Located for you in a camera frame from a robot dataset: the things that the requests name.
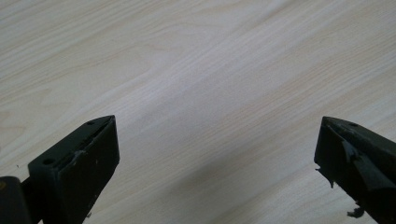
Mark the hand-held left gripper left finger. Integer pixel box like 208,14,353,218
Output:
27,115,120,224

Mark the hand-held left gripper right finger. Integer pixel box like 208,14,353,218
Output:
313,116,396,224

